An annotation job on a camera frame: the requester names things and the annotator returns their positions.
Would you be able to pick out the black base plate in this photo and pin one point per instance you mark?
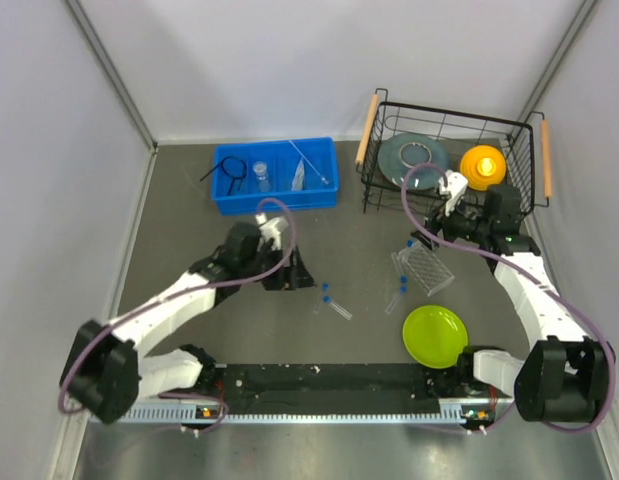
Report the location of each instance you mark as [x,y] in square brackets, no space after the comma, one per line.
[330,388]

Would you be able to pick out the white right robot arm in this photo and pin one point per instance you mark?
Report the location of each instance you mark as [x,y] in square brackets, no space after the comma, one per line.
[568,379]

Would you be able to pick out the lime green plate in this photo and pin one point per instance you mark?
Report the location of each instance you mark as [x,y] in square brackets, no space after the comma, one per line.
[434,336]

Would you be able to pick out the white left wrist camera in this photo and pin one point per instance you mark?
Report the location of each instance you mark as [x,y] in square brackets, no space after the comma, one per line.
[271,230]

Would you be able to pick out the clear test tube rack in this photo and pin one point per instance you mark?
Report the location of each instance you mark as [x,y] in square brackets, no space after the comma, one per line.
[426,270]

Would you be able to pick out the black wire basket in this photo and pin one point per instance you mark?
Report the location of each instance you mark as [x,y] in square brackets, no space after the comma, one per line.
[457,131]

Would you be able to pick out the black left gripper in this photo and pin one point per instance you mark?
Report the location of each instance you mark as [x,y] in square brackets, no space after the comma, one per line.
[296,276]

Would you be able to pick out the blue plastic bin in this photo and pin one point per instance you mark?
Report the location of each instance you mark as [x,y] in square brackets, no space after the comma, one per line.
[282,160]

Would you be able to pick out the grey slotted cable duct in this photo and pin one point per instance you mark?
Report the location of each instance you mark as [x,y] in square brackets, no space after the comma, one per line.
[188,412]

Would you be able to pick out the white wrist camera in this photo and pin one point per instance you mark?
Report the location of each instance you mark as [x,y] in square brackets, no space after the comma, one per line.
[452,187]
[271,230]

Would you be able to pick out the black ring stand clamp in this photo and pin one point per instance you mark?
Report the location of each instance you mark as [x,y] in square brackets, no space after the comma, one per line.
[231,171]

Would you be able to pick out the clear plastic bag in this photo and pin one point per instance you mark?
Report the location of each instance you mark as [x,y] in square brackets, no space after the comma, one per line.
[298,181]

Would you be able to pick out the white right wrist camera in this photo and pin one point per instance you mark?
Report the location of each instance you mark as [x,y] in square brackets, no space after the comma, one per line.
[452,187]

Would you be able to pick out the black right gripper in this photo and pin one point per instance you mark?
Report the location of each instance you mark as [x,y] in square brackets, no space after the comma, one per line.
[438,221]

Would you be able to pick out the orange collapsible funnel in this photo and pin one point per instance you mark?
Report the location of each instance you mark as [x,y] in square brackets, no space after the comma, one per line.
[483,166]

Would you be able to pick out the small clear glass funnel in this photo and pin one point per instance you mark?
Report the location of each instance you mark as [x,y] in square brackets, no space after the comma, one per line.
[309,163]

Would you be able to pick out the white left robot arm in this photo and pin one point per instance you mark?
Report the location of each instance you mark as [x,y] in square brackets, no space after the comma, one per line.
[110,365]

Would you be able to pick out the blue-grey ceramic plate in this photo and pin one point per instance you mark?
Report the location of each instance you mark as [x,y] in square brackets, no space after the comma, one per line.
[402,152]

